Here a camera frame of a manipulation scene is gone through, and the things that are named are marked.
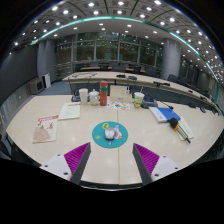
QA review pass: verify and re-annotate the blue and white book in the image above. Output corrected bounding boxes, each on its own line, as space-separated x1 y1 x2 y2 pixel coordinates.
148 106 182 124

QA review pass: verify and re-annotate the black foam-headed microphone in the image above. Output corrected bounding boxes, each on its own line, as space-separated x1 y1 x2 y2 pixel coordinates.
168 117 192 144

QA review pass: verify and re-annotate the row of dark office chairs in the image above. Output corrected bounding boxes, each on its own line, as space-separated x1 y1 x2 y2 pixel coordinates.
74 59 214 91

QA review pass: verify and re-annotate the silver grey computer mouse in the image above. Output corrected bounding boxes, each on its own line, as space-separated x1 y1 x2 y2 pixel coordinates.
104 126 116 140

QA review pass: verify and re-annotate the beige cardboard box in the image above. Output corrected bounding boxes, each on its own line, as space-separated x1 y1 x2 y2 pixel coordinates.
109 84 134 104

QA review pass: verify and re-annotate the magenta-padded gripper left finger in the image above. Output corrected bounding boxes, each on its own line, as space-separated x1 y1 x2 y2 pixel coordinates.
39 142 92 185

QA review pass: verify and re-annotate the colourful sticker sheet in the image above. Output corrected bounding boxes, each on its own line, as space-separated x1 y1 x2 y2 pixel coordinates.
106 101 131 111

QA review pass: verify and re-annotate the red and white leaflet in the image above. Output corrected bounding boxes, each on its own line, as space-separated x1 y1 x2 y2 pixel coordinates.
32 114 60 144

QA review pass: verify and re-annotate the long curved conference desk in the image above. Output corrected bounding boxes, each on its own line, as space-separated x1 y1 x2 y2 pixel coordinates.
62 70 221 114

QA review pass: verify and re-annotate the white paper leaflet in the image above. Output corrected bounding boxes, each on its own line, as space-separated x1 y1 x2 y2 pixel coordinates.
58 101 82 121

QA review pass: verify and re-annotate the green printed cup with straw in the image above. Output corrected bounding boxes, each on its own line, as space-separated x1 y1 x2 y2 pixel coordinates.
133 87 146 109

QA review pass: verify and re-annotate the white lidded jar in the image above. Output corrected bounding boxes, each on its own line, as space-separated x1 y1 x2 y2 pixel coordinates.
88 88 100 107

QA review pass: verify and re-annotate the round teal printed mouse pad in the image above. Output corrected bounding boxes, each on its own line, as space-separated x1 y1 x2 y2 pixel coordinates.
91 120 129 149

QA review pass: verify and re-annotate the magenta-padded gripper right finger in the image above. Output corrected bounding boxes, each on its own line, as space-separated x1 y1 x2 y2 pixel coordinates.
132 143 183 187

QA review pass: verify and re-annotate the red bottle with green band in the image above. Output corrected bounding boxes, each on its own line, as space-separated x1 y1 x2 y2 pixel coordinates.
99 79 109 107

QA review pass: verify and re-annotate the cream notepad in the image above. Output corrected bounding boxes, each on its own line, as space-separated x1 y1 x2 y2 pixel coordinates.
176 116 195 141

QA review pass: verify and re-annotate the group of ceiling lights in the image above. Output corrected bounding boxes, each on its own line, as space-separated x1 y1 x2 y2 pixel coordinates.
13 0 224 78

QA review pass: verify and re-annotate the dark conference phone device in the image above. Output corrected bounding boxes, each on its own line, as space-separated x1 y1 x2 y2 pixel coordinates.
141 96 159 110

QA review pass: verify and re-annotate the white paper cup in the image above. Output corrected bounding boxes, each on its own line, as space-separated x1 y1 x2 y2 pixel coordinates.
78 87 89 106

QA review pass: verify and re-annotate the black gooseneck microphone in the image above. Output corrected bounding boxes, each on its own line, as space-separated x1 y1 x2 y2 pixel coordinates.
159 100 175 111

